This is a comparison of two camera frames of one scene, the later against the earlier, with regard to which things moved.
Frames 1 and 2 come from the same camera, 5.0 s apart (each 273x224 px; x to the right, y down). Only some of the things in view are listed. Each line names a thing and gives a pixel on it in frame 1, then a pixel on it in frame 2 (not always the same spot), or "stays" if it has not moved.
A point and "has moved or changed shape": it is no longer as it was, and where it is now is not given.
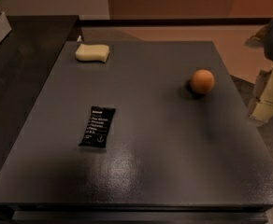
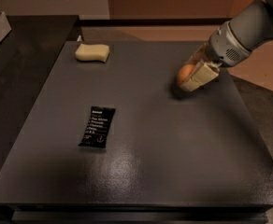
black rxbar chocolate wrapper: [97, 127] stays
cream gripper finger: [258, 39] to [199, 54]
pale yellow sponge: [93, 52] stays
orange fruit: [202, 81] has moved or changed shape
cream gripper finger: [270, 93] to [201, 74]
